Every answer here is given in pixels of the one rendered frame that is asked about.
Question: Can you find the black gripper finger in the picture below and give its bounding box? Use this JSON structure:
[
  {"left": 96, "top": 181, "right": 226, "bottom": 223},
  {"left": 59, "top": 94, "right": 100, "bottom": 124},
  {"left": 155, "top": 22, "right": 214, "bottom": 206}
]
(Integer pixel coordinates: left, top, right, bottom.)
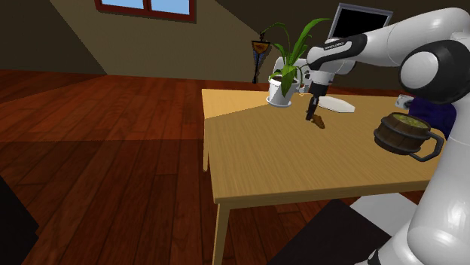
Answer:
[{"left": 305, "top": 96, "right": 319, "bottom": 122}]

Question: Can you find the green plant in white pot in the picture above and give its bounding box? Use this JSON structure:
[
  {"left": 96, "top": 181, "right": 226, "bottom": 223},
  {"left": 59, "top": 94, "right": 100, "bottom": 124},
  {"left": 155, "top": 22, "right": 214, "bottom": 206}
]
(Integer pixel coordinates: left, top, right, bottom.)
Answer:
[{"left": 260, "top": 18, "right": 331, "bottom": 108}]

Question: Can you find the light wooden table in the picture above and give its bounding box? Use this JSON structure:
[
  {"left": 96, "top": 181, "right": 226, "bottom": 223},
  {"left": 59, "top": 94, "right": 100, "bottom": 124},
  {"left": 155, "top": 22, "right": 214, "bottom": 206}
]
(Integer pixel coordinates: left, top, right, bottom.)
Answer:
[{"left": 201, "top": 88, "right": 447, "bottom": 265}]

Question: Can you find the black monitor with white stand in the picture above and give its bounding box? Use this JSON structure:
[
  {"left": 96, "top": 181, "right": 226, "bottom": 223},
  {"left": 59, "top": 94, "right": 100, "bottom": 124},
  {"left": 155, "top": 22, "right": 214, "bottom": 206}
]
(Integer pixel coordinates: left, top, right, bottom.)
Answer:
[{"left": 317, "top": 2, "right": 394, "bottom": 114}]

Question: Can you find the wooden barrel mug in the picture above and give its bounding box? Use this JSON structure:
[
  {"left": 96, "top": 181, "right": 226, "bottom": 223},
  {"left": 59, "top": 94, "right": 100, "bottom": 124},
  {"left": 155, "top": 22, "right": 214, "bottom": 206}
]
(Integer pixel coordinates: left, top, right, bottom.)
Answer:
[{"left": 373, "top": 112, "right": 445, "bottom": 163}]

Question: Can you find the black robot stand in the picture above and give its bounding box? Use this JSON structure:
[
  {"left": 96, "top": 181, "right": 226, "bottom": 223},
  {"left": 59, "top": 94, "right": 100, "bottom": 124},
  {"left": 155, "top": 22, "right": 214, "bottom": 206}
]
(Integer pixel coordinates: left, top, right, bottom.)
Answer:
[{"left": 267, "top": 198, "right": 392, "bottom": 265}]

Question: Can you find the red framed window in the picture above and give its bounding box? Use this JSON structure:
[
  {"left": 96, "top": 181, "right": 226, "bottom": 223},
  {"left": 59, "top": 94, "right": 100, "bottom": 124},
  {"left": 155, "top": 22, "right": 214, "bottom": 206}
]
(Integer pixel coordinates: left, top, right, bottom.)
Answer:
[{"left": 94, "top": 0, "right": 197, "bottom": 23}]

